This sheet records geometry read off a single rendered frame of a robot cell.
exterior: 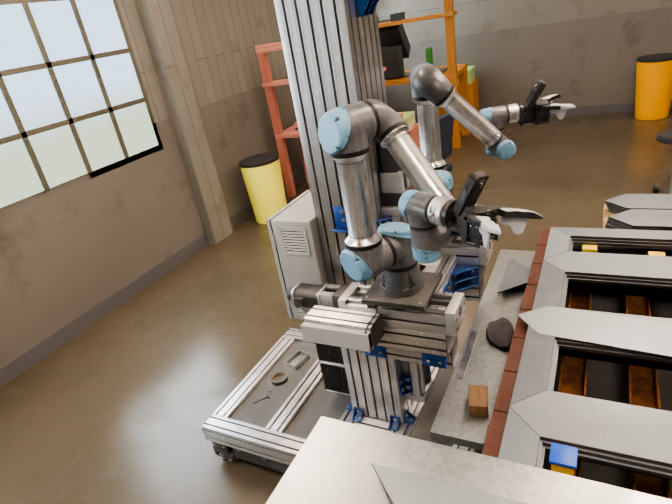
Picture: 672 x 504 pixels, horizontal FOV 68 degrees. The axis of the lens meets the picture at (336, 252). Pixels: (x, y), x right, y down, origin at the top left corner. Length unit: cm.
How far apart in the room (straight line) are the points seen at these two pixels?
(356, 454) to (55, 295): 340
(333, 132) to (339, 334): 70
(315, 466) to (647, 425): 86
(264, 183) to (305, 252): 334
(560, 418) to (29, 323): 358
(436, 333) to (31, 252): 314
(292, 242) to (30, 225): 254
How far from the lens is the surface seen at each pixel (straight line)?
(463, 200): 120
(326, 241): 195
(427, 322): 172
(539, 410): 155
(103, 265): 450
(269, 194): 532
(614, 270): 223
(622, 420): 157
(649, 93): 781
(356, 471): 115
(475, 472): 114
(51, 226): 423
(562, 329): 186
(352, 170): 144
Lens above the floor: 192
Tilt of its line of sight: 25 degrees down
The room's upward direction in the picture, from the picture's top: 10 degrees counter-clockwise
